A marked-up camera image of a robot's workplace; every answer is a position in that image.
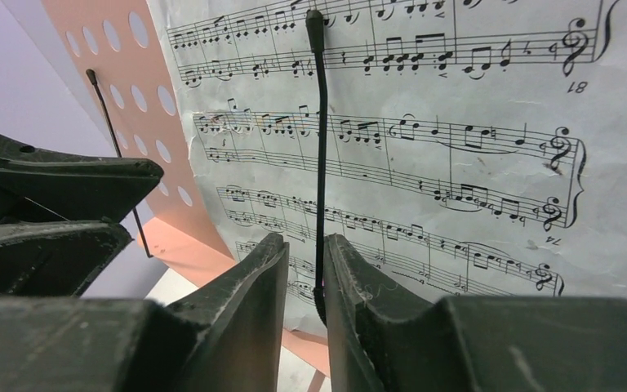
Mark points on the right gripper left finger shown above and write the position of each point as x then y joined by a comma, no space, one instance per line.
226,336

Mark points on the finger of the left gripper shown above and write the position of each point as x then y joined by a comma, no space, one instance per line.
57,258
40,185

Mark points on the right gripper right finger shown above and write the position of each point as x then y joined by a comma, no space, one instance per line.
382,337

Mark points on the pink music stand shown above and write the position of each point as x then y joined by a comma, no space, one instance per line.
117,40

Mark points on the sheet music page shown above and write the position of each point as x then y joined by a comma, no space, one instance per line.
473,147

